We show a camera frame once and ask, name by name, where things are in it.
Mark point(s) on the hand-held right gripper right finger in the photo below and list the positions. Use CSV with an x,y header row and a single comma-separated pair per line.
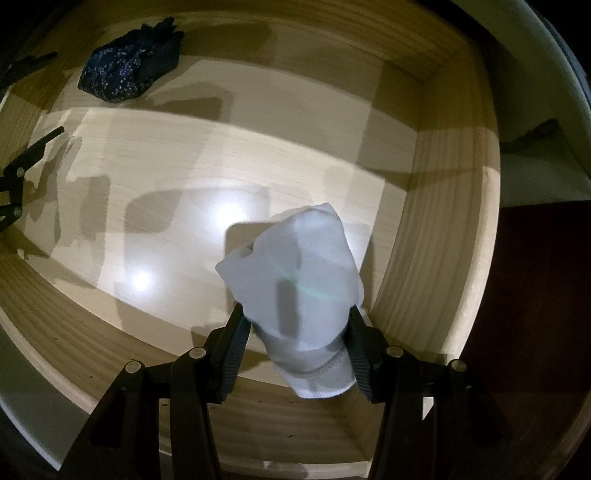
x,y
358,360

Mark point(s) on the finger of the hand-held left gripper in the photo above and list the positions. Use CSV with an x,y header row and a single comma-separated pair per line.
x,y
27,64
27,157

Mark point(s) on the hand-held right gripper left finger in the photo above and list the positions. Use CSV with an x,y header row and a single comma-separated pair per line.
x,y
238,346

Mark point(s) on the white underwear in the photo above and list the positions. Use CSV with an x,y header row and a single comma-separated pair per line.
x,y
295,277

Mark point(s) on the navy speckled underwear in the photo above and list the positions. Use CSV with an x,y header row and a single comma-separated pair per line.
x,y
124,64

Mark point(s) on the wooden drawer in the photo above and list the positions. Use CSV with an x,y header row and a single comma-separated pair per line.
x,y
184,161

